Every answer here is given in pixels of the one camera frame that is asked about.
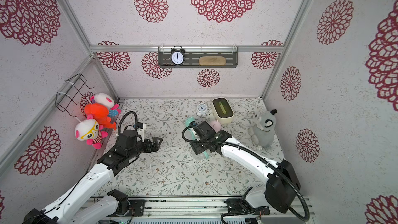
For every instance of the white pink plush top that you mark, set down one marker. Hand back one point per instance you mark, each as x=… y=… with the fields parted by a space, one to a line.
x=105 y=100

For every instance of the floral table mat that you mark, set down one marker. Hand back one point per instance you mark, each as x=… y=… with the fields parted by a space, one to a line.
x=175 y=170

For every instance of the grey raccoon plush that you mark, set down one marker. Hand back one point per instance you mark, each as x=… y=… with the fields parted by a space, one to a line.
x=262 y=133

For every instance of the mint bear cap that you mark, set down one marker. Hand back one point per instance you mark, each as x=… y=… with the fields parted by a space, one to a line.
x=190 y=121

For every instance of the pink bear cap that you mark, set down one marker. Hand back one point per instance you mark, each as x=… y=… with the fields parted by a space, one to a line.
x=216 y=125

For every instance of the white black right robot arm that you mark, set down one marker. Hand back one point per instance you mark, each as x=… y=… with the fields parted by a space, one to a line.
x=280 y=183

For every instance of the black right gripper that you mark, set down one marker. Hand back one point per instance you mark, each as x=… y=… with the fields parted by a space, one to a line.
x=199 y=146

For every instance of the cream box green lid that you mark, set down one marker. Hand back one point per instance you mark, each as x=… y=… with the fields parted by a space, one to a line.
x=222 y=110

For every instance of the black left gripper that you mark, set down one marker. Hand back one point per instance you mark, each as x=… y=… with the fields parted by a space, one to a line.
x=156 y=145

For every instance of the orange red plush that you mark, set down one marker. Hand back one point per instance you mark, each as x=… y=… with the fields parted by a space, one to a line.
x=100 y=114

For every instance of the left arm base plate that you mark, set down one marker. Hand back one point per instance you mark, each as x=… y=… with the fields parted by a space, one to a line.
x=136 y=207

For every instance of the white small alarm clock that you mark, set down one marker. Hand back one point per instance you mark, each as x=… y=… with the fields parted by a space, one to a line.
x=202 y=110

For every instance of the black alarm clock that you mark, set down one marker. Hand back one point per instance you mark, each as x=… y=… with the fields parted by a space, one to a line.
x=178 y=55

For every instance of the white plush yellow glasses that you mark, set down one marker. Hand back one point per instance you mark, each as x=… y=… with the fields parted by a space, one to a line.
x=91 y=131

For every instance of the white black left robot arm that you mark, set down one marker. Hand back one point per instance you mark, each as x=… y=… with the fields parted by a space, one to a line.
x=67 y=208

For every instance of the grey wall shelf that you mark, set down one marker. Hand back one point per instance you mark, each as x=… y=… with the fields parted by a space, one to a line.
x=192 y=57

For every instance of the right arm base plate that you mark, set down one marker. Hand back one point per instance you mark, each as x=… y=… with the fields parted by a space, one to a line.
x=237 y=207

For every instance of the black wire basket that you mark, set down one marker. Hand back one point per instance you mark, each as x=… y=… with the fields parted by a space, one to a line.
x=64 y=100

